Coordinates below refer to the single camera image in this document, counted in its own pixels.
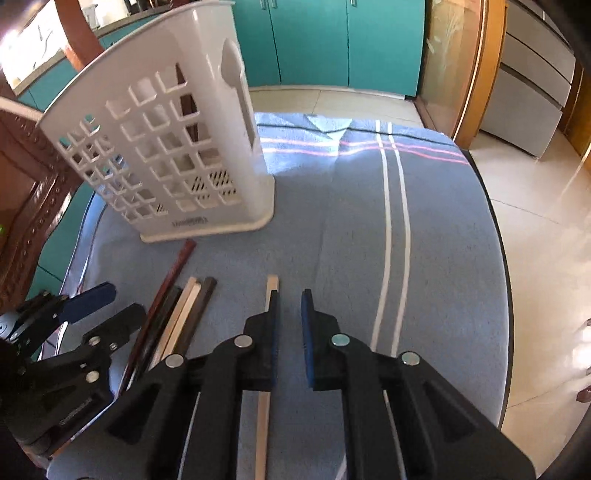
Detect light wood chopstick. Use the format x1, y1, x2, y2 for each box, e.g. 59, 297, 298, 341
161, 282, 201, 360

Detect dark brown chopstick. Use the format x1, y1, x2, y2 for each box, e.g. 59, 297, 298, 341
173, 277, 217, 355

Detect light beige chopstick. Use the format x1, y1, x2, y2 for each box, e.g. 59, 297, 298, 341
254, 274, 281, 480

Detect carved brown wooden chair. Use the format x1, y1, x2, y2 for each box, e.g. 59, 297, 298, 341
1, 1, 103, 314

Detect blue striped cloth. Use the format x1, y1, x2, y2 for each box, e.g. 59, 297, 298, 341
47, 113, 512, 479

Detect white plastic utensil basket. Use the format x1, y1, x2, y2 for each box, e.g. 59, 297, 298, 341
38, 1, 274, 243

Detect teal lower cabinets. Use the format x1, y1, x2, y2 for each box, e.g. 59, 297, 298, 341
19, 1, 426, 296

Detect silver refrigerator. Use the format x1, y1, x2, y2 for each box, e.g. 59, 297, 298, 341
481, 1, 576, 157

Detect glass sliding door wooden frame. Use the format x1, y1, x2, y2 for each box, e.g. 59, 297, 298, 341
415, 0, 507, 149

